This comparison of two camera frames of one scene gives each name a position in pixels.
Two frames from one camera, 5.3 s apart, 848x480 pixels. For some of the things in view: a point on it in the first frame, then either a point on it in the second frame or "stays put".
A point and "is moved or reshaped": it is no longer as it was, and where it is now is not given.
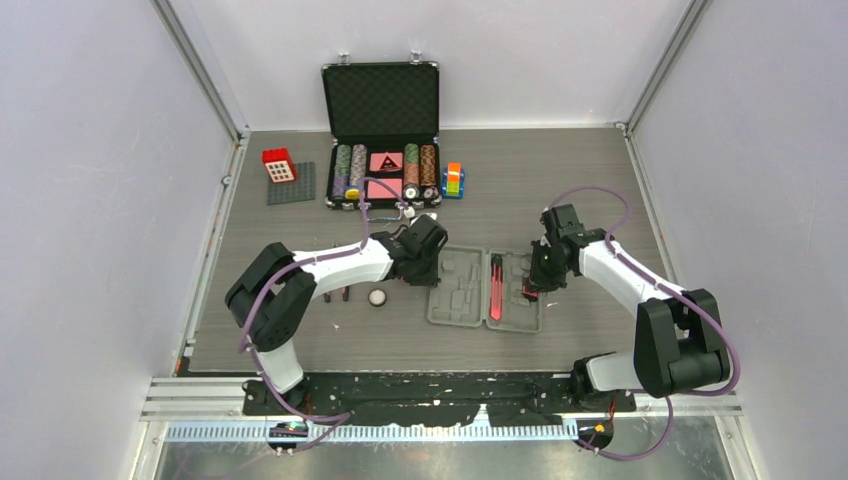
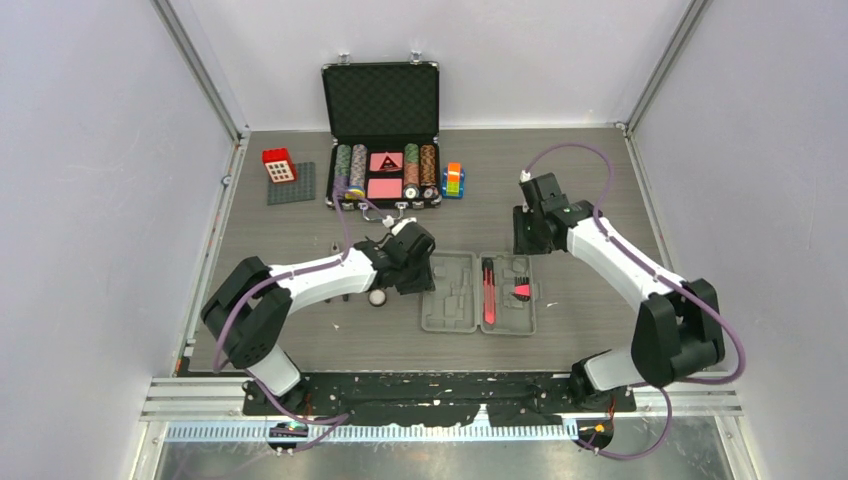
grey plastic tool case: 470,286 stays put
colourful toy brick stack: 453,186 stays put
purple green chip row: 342,163 stays put
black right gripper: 538,282 to 521,245
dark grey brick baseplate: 302,189 stays put
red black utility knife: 496,286 is moved or reshaped
